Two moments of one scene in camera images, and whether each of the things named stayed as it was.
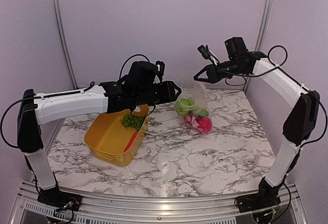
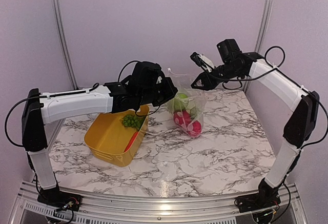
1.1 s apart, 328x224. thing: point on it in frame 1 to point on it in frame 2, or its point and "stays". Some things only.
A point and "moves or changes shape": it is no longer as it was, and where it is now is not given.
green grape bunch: [130, 121] stays
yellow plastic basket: [108, 138] stays
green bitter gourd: [203, 113] to [193, 112]
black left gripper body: [146, 96] stays
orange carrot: [131, 142] stays
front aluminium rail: [36, 208] stays
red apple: [192, 121] to [182, 118]
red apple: [204, 124] to [195, 129]
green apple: [181, 109] to [182, 96]
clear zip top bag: [193, 105] moves or changes shape
